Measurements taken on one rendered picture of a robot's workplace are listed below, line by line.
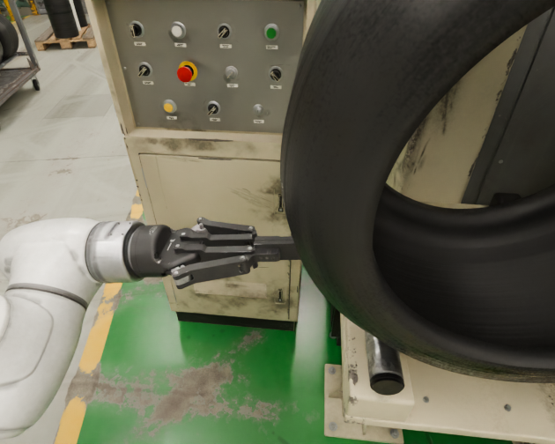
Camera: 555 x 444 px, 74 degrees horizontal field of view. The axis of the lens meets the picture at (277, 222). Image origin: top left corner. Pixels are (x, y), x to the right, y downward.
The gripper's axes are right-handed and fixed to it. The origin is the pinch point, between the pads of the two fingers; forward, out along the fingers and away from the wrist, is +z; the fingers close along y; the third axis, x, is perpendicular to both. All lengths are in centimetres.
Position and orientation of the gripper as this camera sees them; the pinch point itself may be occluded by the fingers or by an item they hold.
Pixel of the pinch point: (281, 247)
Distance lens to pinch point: 50.2
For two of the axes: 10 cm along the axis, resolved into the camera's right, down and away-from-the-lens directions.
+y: 1.1, -6.1, 7.9
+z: 9.9, -0.3, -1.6
